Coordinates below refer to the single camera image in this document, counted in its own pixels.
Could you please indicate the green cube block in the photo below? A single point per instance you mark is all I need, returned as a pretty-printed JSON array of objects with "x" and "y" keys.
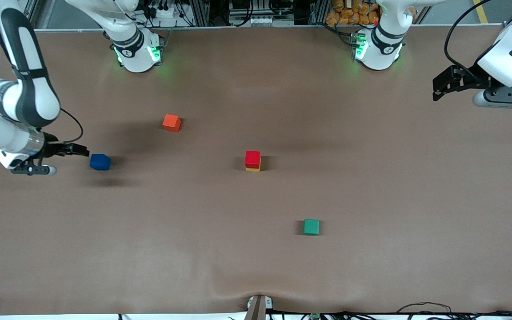
[{"x": 311, "y": 226}]

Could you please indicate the white terminal strip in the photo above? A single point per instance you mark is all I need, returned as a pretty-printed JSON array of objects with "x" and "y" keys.
[{"x": 261, "y": 20}]

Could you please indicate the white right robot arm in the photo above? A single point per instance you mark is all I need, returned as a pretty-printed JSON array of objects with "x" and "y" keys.
[{"x": 134, "y": 53}]

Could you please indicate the orange lumpy bag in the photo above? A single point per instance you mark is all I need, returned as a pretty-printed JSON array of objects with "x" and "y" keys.
[{"x": 349, "y": 15}]

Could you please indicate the red cube block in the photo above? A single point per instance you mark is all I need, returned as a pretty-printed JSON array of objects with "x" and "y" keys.
[{"x": 252, "y": 158}]

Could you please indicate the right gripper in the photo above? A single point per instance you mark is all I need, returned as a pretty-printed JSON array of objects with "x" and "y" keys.
[{"x": 54, "y": 149}]

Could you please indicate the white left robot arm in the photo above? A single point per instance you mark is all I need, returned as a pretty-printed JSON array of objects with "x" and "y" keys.
[{"x": 382, "y": 49}]

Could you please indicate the yellow cube block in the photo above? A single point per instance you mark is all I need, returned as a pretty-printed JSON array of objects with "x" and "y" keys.
[{"x": 253, "y": 170}]

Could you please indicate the orange cube block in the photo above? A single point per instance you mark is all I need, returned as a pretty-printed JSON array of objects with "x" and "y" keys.
[{"x": 171, "y": 122}]

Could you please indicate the blue cube block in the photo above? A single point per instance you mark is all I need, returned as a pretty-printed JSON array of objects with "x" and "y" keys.
[{"x": 99, "y": 162}]

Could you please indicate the vertical aluminium profile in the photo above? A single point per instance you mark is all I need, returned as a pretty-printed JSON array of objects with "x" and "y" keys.
[
  {"x": 199, "y": 13},
  {"x": 318, "y": 11}
]

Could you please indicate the brown camera mount post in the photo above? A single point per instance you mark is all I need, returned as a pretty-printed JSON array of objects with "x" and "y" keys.
[{"x": 256, "y": 311}]

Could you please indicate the white power strip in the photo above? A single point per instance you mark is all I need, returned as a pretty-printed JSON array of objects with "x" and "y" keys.
[{"x": 166, "y": 12}]

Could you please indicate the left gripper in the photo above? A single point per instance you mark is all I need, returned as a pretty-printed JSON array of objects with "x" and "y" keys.
[{"x": 468, "y": 78}]

